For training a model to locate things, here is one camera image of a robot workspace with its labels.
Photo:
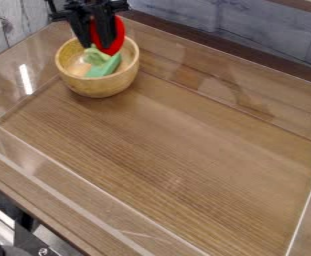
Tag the green rectangular block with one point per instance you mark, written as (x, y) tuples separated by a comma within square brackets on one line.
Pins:
[(103, 65)]

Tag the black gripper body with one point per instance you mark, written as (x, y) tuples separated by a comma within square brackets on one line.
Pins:
[(114, 5)]

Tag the wooden bowl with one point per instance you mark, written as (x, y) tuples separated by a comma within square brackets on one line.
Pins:
[(96, 87)]

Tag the clear acrylic tray walls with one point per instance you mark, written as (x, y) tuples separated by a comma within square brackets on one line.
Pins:
[(189, 166)]

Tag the red plush strawberry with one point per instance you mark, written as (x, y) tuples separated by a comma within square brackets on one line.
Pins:
[(96, 48)]

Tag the black table leg bracket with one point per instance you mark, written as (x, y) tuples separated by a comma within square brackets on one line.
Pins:
[(30, 243)]

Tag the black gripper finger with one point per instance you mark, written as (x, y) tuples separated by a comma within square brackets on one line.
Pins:
[(104, 22), (79, 22)]

